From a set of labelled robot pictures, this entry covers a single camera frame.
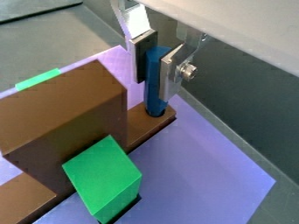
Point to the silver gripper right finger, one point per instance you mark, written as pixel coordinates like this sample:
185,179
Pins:
176,67

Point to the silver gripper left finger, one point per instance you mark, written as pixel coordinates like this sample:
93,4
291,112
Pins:
140,36

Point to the blue cylindrical peg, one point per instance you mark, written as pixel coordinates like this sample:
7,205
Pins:
153,104

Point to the brown T-shaped block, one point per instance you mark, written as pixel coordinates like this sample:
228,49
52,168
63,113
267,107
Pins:
25,198

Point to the purple base block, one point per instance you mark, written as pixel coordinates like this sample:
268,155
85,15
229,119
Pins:
197,179

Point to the green U-shaped block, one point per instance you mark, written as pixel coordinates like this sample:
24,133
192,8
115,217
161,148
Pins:
104,178

